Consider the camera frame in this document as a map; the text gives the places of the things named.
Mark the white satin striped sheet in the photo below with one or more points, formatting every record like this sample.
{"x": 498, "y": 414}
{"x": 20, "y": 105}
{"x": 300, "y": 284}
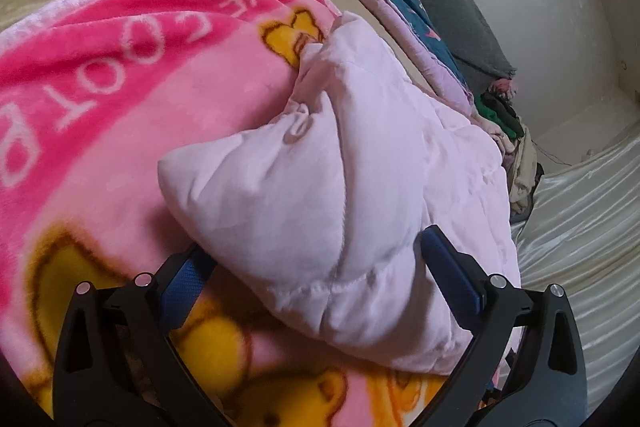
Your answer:
{"x": 575, "y": 232}

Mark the pink printed blanket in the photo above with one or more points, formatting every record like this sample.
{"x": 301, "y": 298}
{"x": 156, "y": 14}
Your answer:
{"x": 150, "y": 82}

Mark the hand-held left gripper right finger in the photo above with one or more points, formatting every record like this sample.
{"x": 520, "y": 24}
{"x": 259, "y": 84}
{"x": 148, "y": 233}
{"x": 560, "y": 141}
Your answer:
{"x": 452, "y": 279}

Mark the light pink quilted comforter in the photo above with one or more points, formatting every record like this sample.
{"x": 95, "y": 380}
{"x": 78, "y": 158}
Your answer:
{"x": 350, "y": 182}

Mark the pile of clothes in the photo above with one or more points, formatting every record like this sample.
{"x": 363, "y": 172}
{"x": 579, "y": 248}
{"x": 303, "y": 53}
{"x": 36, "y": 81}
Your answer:
{"x": 505, "y": 117}

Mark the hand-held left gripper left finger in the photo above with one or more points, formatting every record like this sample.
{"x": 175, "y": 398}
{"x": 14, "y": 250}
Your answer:
{"x": 182, "y": 282}

